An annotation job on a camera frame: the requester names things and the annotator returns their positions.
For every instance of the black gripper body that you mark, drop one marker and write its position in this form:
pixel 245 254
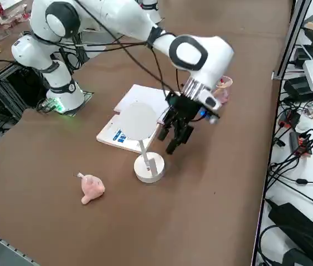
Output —
pixel 184 108

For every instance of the white foldable desk lamp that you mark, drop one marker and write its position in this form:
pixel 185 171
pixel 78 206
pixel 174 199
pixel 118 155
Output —
pixel 138 120

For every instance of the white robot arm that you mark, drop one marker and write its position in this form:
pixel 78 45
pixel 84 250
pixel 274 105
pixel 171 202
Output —
pixel 117 16
pixel 150 12

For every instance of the white clipboard with black clip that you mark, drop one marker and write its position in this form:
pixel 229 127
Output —
pixel 142 94

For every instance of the clear pink pen cup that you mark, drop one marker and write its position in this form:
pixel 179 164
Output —
pixel 225 94

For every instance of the white book with blue print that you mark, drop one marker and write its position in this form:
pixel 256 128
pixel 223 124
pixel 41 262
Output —
pixel 109 135

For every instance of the pink plush toy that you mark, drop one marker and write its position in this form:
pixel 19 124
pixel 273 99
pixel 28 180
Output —
pixel 92 188

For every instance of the black flat power brick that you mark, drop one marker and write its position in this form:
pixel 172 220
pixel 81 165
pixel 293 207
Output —
pixel 300 87

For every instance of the orange black plug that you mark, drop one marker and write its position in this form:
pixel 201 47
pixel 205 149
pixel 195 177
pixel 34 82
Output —
pixel 301 142

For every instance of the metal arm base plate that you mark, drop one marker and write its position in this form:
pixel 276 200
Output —
pixel 85 97

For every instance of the aluminium camera post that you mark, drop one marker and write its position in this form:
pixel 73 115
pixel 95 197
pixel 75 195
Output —
pixel 293 36

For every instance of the black metal frame stand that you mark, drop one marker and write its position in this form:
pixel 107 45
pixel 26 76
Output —
pixel 20 83

